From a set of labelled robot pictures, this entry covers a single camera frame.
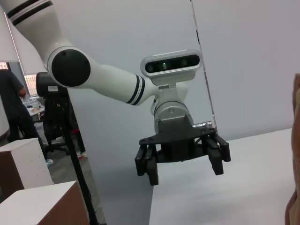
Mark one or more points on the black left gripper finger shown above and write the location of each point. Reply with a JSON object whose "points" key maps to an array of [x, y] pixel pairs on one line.
{"points": [[218, 152], [150, 164]]}

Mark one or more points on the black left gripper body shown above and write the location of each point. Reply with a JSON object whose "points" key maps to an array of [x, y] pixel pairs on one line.
{"points": [[178, 150]]}

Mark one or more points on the khaki fabric food bag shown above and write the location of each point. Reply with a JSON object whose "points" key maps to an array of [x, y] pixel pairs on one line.
{"points": [[295, 140]]}

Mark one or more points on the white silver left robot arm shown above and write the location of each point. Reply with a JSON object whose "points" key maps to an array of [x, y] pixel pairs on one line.
{"points": [[110, 79]]}

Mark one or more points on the black tripod pole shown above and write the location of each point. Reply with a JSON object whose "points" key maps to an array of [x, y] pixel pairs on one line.
{"points": [[79, 173]]}

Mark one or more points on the white cabinet with peg holes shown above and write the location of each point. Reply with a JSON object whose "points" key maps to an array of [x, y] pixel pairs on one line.
{"points": [[30, 161]]}

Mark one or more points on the white box with brown side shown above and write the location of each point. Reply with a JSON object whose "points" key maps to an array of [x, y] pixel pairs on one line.
{"points": [[35, 206]]}

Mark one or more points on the cluttered white desk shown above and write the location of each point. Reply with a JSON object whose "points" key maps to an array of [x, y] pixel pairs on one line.
{"points": [[35, 112]]}

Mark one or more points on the black office chair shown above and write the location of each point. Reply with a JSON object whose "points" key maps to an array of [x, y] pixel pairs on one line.
{"points": [[47, 84]]}

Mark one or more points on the person in dark shirt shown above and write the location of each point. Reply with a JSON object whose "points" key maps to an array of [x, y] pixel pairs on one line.
{"points": [[11, 98]]}

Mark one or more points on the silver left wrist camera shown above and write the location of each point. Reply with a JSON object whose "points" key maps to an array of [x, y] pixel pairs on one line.
{"points": [[171, 64]]}

